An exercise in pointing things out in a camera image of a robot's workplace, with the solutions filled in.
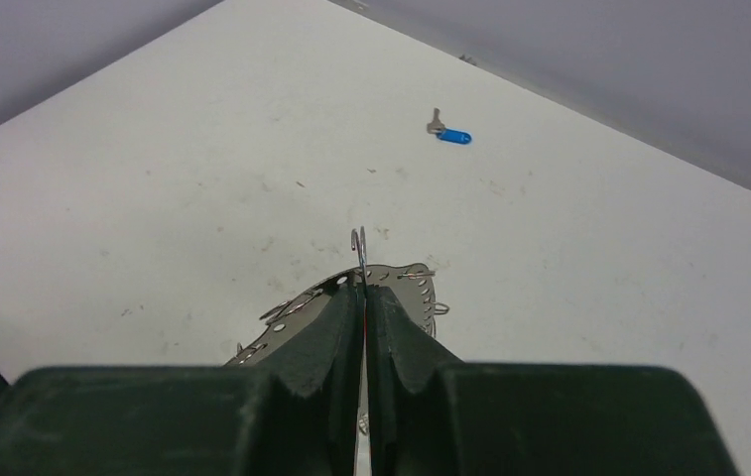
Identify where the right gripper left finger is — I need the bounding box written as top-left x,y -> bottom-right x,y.
0,284 -> 365,475

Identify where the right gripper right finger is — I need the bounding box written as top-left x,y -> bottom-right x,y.
365,287 -> 737,475

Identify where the metal key organizer plate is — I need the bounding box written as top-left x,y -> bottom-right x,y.
223,263 -> 462,380

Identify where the key with blue tag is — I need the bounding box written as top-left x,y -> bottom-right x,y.
426,108 -> 472,145

